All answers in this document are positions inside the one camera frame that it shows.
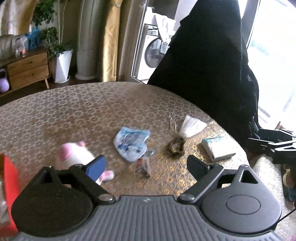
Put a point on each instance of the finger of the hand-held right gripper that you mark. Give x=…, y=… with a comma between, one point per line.
x=259, y=144
x=268, y=133

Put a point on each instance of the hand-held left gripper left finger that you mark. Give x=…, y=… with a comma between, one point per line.
x=96, y=168

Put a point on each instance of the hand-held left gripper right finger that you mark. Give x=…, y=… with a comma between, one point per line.
x=196, y=166

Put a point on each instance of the white and pink plush toy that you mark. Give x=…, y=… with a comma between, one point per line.
x=74, y=157

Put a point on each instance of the red tin box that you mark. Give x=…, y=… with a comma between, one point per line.
x=11, y=185

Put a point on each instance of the white tissue pack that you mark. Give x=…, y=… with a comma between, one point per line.
x=217, y=150

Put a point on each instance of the brown hair scrunchie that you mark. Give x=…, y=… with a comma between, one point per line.
x=175, y=147

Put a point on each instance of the blue white plastic packet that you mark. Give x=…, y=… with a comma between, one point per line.
x=129, y=143

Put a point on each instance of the black cloth covered chair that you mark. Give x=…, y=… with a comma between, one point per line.
x=203, y=69

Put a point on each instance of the white planter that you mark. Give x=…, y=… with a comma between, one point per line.
x=62, y=67

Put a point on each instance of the white washing machine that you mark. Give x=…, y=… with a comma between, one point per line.
x=152, y=53

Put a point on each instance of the wooden sideboard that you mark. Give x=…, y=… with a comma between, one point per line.
x=27, y=67

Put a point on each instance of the white column air conditioner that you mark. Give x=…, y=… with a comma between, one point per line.
x=89, y=46

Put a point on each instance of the yellow curtain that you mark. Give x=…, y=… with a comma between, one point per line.
x=111, y=46

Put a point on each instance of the purple kettlebell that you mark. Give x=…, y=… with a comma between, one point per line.
x=4, y=84

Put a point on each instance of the green potted plant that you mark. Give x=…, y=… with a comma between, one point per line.
x=49, y=34

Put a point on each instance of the clear bag of small things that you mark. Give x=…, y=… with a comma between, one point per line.
x=20, y=46

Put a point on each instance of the white hanging garment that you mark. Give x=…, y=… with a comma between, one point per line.
x=165, y=25

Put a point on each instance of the floral hanging cloth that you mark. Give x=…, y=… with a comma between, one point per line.
x=11, y=14

